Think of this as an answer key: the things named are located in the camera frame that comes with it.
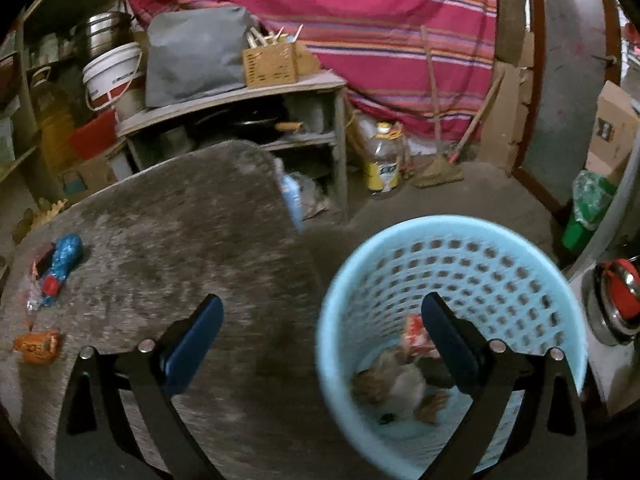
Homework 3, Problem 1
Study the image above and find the cardboard egg tray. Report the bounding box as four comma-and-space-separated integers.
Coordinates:
31, 198, 70, 221

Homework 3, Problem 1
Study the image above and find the blue foil wrapper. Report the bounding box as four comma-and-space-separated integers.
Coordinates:
39, 233, 84, 309

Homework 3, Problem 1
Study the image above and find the red white snack wrapper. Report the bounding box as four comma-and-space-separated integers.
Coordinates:
399, 314, 442, 362

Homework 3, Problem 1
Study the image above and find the white side cabinet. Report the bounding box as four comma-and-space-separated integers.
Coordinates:
566, 160, 640, 413

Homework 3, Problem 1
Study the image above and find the large yellow oil jug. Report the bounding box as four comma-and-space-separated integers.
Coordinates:
30, 67, 84, 174

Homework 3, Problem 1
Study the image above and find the clear plastic wrapper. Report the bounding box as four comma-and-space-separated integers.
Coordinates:
19, 279, 52, 332

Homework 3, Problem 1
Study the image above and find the red woven basket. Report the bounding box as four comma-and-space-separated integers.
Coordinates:
67, 109, 119, 161

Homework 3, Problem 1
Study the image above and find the straw broom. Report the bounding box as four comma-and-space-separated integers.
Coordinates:
412, 25, 466, 190

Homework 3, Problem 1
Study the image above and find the white plastic bucket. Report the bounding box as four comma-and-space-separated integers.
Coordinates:
81, 41, 146, 112

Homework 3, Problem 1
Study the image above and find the wooden shelf unit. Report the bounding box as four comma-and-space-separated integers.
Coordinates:
0, 10, 47, 187

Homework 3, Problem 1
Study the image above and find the black frying pan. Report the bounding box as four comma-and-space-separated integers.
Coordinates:
192, 109, 306, 137

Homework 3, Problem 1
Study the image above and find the brown cardboard box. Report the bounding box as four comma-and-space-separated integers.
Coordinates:
70, 152, 121, 194

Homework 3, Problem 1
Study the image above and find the dark red packet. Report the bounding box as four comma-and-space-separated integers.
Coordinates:
31, 242, 57, 279

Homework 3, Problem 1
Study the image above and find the bamboo chopstick holder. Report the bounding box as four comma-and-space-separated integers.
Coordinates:
242, 42, 300, 89

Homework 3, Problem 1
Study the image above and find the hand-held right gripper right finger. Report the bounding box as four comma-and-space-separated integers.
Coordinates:
421, 291, 590, 480

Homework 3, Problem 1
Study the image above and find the grey fabric cover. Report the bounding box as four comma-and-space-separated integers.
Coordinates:
144, 5, 259, 109

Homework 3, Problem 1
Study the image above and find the open cardboard box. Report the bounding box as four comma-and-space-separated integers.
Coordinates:
584, 80, 640, 187

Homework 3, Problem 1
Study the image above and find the small oil bottle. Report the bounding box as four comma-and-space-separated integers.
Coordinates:
363, 121, 404, 195

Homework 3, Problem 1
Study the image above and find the stack of flat cardboard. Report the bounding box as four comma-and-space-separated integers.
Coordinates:
492, 0, 537, 177

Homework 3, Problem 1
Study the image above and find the light blue plastic basket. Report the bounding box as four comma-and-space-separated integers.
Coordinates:
316, 215, 589, 480

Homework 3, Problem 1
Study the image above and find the white printed snack wrapper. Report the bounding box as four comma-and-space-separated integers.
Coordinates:
380, 354, 429, 414

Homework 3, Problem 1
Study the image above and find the wooden framed door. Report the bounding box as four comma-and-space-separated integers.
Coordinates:
510, 0, 627, 222

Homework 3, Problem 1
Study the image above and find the orange snack wrapper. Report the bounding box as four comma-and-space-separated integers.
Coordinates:
13, 329, 66, 365

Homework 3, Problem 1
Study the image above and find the bunch of chopsticks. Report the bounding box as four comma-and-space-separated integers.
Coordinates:
247, 23, 306, 51

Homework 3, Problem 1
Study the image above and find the steel pot with red lid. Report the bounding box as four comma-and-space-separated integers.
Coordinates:
582, 257, 640, 347

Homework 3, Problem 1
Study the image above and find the green plastic bag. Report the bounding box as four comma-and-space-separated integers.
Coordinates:
560, 169, 619, 254

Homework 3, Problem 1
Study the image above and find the red striped cloth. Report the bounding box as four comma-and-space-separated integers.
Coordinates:
117, 0, 502, 147

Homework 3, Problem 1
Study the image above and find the brown crumpled scrap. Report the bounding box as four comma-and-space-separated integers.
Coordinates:
414, 391, 452, 424
352, 369, 392, 404

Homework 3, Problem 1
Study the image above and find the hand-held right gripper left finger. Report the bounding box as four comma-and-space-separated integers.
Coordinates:
54, 294, 224, 480

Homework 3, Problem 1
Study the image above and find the steel steamer pot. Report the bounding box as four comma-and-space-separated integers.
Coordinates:
75, 10, 134, 61

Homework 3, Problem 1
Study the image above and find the low wooden cabinet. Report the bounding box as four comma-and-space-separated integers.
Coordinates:
116, 71, 350, 224

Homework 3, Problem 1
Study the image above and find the grey shaggy rug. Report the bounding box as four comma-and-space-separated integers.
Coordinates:
0, 140, 327, 480

